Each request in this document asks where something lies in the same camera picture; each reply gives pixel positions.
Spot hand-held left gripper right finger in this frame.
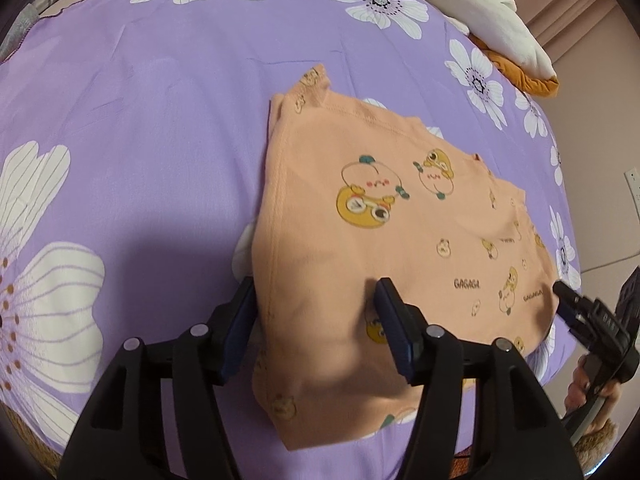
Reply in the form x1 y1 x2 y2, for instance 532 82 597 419
375 277 583 480

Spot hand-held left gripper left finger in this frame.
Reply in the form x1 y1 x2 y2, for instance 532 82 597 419
59 276 257 480

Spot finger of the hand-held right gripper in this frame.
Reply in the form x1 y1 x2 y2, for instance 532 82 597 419
559 307 596 347
552 281 598 317

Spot orange cartoon print baby shirt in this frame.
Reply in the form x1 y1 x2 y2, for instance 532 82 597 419
250 63 560 453

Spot person's right hand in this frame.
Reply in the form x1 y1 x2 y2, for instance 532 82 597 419
564 352 622 413

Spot purple floral bed sheet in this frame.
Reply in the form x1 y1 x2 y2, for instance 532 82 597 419
0 0 583 466

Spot white plush goose toy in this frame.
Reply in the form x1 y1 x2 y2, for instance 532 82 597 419
365 0 560 99

